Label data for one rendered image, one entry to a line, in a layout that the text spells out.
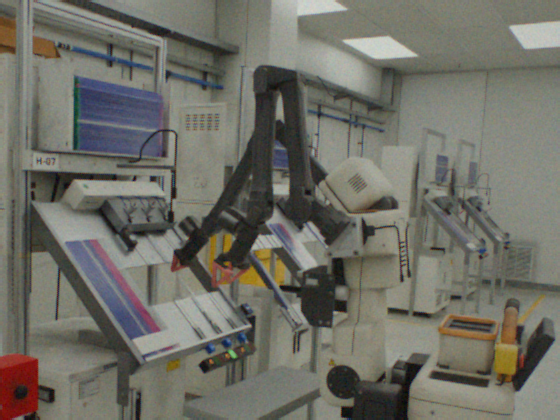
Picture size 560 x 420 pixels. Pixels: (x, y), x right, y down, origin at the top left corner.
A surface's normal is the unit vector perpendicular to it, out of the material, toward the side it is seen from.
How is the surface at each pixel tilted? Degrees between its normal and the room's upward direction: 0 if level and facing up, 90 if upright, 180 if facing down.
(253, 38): 90
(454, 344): 92
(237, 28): 90
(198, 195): 90
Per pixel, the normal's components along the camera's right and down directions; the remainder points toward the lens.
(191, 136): -0.55, 0.07
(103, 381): 0.83, 0.10
